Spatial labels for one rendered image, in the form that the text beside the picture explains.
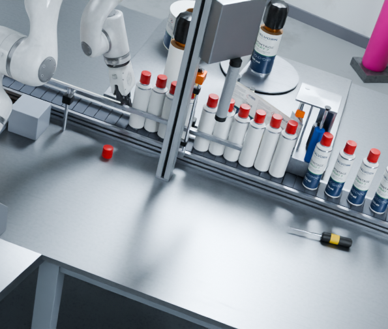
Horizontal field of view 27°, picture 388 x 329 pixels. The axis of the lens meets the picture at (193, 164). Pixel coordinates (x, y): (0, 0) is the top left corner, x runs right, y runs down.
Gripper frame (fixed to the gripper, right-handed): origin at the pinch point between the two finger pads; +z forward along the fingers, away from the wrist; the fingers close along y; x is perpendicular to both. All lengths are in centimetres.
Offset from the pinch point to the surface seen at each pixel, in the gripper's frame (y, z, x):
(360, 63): 259, 109, -41
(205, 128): -2.9, 6.5, -27.2
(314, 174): -3, 22, -61
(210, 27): -17, -34, -38
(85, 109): -0.9, 2.0, 14.7
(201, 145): -3.0, 12.7, -24.9
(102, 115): -1.8, 3.6, 8.7
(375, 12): 296, 90, -47
